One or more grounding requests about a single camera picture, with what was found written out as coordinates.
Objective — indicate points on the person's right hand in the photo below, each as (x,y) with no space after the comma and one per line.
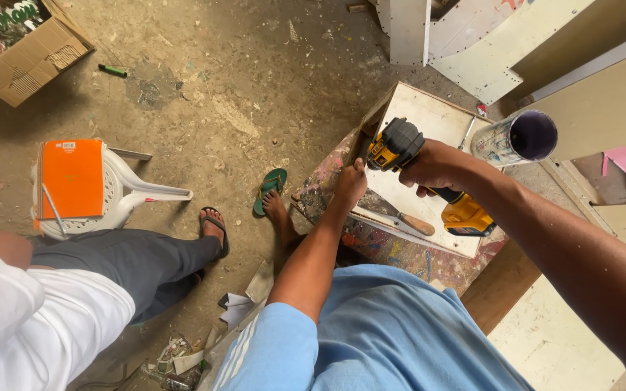
(443,165)

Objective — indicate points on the person's left hand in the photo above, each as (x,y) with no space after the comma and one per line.
(350,187)

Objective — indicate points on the person's left fingers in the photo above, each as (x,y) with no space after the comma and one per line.
(355,167)

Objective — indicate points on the person's right fingers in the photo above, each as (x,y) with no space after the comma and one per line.
(415,176)

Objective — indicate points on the thin metal rod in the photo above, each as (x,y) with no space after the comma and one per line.
(466,133)

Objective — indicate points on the person's bare foot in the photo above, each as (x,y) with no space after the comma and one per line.
(280,214)

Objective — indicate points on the green flip-flop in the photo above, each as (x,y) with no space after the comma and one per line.
(269,190)

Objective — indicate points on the small red white object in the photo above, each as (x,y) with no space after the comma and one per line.
(481,109)

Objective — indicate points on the printed cardboard tube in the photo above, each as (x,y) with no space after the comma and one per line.
(508,142)

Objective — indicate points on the brown wooden plank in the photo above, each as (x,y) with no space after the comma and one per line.
(500,285)

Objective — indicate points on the white riveted panels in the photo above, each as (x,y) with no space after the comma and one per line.
(470,38)

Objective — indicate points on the black sandal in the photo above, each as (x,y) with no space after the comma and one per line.
(216,225)

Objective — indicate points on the person's blue shirt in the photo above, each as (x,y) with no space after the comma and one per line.
(378,336)

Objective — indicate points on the folded white paper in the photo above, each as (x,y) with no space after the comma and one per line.
(234,308)

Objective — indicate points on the beige board sheets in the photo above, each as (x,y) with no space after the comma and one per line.
(601,98)

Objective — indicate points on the cream white board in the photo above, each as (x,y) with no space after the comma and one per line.
(555,339)

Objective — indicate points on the white plastic chair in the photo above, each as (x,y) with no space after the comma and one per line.
(120,193)

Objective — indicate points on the green marker pen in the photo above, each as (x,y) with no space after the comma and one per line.
(112,70)

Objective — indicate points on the heap of floor scraps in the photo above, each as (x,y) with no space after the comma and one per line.
(177,364)

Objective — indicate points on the orange notebook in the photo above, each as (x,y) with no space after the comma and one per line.
(71,179)

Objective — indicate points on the grey pencil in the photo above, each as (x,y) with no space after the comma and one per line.
(54,202)

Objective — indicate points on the cardboard box of scraps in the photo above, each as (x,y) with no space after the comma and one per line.
(19,51)

